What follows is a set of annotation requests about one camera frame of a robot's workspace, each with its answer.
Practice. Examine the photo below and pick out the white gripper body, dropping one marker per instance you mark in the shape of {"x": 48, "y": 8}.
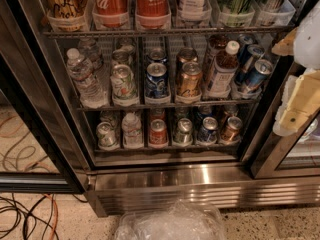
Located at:
{"x": 309, "y": 40}

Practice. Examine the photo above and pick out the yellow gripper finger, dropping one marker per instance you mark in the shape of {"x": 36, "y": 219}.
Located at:
{"x": 300, "y": 100}
{"x": 285, "y": 46}

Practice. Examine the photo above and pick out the middle slim blue can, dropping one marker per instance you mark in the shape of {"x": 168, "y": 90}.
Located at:
{"x": 250, "y": 55}

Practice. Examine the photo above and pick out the slim blue can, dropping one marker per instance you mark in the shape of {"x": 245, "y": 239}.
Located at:
{"x": 261, "y": 70}
{"x": 250, "y": 55}

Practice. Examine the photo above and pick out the front slim blue can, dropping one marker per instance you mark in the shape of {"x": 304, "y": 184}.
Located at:
{"x": 261, "y": 70}

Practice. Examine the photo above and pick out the plaid patterned can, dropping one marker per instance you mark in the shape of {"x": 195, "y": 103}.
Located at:
{"x": 268, "y": 11}

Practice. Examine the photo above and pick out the right glass fridge door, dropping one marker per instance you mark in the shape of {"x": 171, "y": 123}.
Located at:
{"x": 274, "y": 156}

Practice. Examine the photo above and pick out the glass fridge door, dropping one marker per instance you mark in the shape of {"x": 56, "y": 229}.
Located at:
{"x": 34, "y": 80}
{"x": 274, "y": 156}

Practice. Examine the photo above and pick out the green striped can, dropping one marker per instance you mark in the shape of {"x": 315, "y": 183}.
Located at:
{"x": 236, "y": 13}

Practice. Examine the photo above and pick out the bottom shelf orange can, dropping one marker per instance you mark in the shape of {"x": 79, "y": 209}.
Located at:
{"x": 230, "y": 133}

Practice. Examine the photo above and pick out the white labelled bottle top shelf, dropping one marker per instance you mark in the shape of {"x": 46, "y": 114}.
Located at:
{"x": 192, "y": 12}

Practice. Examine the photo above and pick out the rear orange can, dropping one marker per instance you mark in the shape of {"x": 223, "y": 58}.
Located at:
{"x": 185, "y": 54}

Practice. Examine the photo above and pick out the bottom shelf blue can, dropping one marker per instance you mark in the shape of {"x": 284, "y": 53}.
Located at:
{"x": 207, "y": 133}

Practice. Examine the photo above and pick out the front orange can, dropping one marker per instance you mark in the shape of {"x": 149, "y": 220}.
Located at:
{"x": 188, "y": 83}

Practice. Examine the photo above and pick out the bottom shelf silver can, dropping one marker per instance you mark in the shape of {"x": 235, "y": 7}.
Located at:
{"x": 183, "y": 132}

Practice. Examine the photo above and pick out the rear blue can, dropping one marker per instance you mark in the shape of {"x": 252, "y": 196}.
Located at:
{"x": 157, "y": 55}

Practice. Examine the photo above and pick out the right red Coca-Cola can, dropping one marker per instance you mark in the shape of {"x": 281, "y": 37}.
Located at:
{"x": 152, "y": 13}

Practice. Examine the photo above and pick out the red coca-cola can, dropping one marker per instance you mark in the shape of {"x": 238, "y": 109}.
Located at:
{"x": 110, "y": 13}
{"x": 152, "y": 13}

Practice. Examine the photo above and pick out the bottom shelf red can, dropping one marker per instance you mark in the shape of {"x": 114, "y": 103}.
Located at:
{"x": 158, "y": 134}

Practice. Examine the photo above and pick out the rear white floral can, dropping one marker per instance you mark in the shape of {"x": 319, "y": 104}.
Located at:
{"x": 120, "y": 56}

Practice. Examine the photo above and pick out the white floral can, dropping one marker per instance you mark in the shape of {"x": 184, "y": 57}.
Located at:
{"x": 124, "y": 91}
{"x": 120, "y": 56}

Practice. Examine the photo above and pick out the front white floral can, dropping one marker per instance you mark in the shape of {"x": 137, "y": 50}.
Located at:
{"x": 124, "y": 91}

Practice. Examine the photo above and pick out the bottom shelf water bottle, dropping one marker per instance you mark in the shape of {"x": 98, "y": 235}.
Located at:
{"x": 132, "y": 131}

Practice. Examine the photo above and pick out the left red Coca-Cola can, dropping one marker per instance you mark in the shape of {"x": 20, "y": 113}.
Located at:
{"x": 110, "y": 13}

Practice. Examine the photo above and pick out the bottom shelf white can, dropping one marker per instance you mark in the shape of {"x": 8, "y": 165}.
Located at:
{"x": 107, "y": 139}

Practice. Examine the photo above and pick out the yellow La Croix can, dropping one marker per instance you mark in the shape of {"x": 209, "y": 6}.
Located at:
{"x": 65, "y": 14}

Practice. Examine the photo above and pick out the left glass fridge door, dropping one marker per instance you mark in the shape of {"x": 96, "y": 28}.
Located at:
{"x": 34, "y": 80}

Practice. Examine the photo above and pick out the brown tea bottle white cap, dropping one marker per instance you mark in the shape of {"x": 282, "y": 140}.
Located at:
{"x": 225, "y": 64}

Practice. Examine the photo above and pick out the clear plastic bag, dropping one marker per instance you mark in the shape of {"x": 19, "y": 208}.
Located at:
{"x": 180, "y": 221}

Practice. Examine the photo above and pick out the rear clear water bottle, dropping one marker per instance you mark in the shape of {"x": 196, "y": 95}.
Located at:
{"x": 89, "y": 48}

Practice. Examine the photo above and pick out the clear water bottle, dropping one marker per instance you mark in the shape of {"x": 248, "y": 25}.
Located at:
{"x": 89, "y": 48}
{"x": 81, "y": 71}

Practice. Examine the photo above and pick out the front clear water bottle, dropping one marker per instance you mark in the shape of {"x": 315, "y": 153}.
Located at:
{"x": 81, "y": 71}

